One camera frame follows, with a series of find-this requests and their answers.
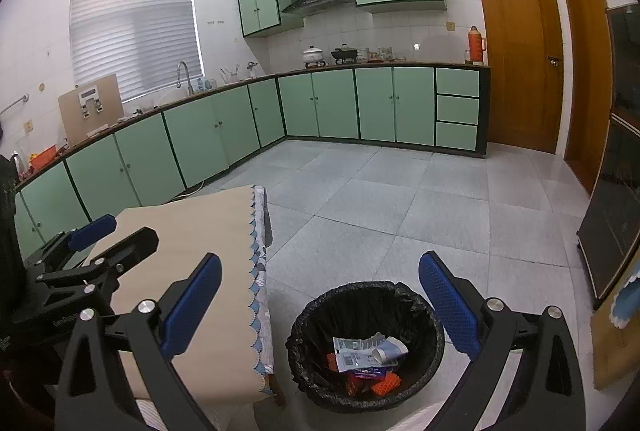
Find black glass cabinet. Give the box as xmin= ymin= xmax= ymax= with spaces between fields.
xmin=577 ymin=6 xmax=640 ymax=312

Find green lower kitchen cabinets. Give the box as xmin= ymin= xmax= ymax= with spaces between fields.
xmin=14 ymin=64 xmax=491 ymax=262

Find orange thermos flask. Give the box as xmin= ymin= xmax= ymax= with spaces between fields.
xmin=467 ymin=25 xmax=487 ymax=65

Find white cooking pot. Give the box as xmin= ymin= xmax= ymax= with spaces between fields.
xmin=301 ymin=45 xmax=327 ymax=68

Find brown cardboard box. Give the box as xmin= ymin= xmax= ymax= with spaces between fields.
xmin=58 ymin=73 xmax=125 ymax=146

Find wooden door with handle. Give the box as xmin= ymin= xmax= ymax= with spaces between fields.
xmin=471 ymin=0 xmax=566 ymax=155

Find steel kitchen faucet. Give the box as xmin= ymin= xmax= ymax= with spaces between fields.
xmin=176 ymin=61 xmax=193 ymax=97

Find orange foam fruit net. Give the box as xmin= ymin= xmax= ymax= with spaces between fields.
xmin=370 ymin=371 xmax=403 ymax=398

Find black range hood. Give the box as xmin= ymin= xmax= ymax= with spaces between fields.
xmin=281 ymin=0 xmax=356 ymax=16

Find white window blind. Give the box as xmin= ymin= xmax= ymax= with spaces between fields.
xmin=69 ymin=0 xmax=205 ymax=104

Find table with beige cloth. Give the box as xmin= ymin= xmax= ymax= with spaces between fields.
xmin=87 ymin=185 xmax=266 ymax=404

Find orange plastic basket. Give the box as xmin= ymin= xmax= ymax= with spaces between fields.
xmin=29 ymin=147 xmax=58 ymax=171

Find blue snack packet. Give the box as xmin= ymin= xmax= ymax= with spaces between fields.
xmin=350 ymin=366 xmax=388 ymax=381

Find white blue paper cup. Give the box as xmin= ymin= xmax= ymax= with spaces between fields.
xmin=370 ymin=340 xmax=410 ymax=366

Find grey white plastic mailer bag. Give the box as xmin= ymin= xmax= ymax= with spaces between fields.
xmin=332 ymin=336 xmax=387 ymax=374

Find black trash bin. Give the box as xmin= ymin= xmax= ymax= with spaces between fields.
xmin=286 ymin=280 xmax=446 ymax=414

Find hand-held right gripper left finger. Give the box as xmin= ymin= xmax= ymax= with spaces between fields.
xmin=55 ymin=252 xmax=223 ymax=431

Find white blue patterned tablecloth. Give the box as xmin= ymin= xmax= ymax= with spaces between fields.
xmin=247 ymin=185 xmax=276 ymax=394

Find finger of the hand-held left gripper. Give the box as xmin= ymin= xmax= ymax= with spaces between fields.
xmin=37 ymin=226 xmax=159 ymax=304
xmin=22 ymin=214 xmax=117 ymax=279

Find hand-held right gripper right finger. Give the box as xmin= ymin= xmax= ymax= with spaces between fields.
xmin=418 ymin=251 xmax=588 ymax=431

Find steel towel rail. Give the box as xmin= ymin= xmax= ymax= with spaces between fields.
xmin=0 ymin=94 xmax=30 ymax=116

